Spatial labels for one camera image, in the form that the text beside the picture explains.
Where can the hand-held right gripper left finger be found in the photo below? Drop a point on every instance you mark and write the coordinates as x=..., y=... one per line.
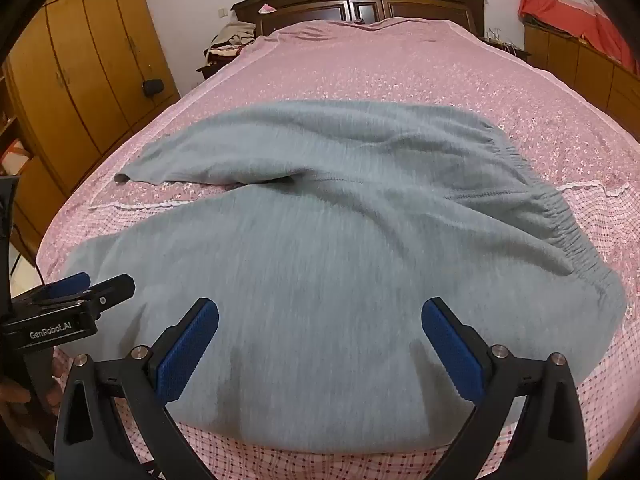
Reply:
x=187, y=355

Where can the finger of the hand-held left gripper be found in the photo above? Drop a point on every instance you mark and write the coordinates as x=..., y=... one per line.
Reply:
x=112, y=291
x=70, y=284

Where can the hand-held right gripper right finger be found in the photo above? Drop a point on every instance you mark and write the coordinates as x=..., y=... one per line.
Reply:
x=452, y=355

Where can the grey pants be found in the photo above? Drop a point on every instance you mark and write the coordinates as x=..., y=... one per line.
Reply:
x=320, y=260

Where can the person's left hand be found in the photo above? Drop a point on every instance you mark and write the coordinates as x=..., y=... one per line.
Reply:
x=14, y=394

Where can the orange wooden wardrobe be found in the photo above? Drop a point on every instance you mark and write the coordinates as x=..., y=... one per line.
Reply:
x=90, y=60

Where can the pile of clothes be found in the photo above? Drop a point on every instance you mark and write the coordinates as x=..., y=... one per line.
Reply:
x=230, y=40

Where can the pink floral bedspread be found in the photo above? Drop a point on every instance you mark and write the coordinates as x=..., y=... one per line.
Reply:
x=400, y=80

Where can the orange wooden cabinet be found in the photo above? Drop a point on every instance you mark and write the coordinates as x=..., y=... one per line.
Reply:
x=575, y=65

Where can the small pink item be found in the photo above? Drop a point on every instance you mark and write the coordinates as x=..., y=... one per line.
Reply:
x=267, y=9

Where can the red and white curtain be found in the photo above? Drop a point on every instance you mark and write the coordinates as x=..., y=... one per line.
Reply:
x=575, y=5

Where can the small black wall device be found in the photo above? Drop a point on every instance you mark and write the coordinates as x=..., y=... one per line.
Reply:
x=153, y=88

